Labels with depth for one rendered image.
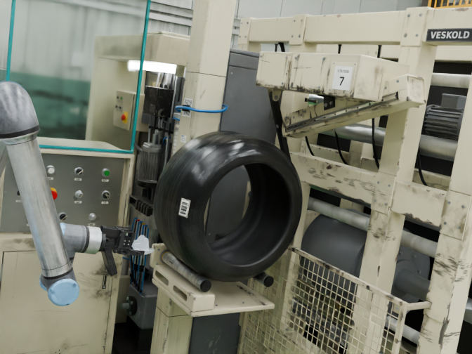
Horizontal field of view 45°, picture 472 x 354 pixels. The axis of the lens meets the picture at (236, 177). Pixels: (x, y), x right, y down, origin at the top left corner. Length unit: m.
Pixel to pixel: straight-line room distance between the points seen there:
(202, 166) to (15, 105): 0.66
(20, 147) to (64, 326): 1.18
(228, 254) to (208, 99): 0.65
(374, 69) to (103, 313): 1.58
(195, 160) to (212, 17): 0.63
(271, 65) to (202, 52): 0.28
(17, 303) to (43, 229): 0.87
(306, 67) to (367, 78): 0.28
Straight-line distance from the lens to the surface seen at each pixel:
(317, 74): 2.14
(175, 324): 2.57
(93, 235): 1.95
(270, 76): 2.37
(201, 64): 2.34
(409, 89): 2.01
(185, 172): 2.02
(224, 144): 2.04
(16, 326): 2.63
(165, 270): 2.34
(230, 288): 2.41
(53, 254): 1.79
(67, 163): 2.52
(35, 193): 1.73
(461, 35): 2.14
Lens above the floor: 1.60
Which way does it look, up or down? 8 degrees down
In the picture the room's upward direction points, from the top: 8 degrees clockwise
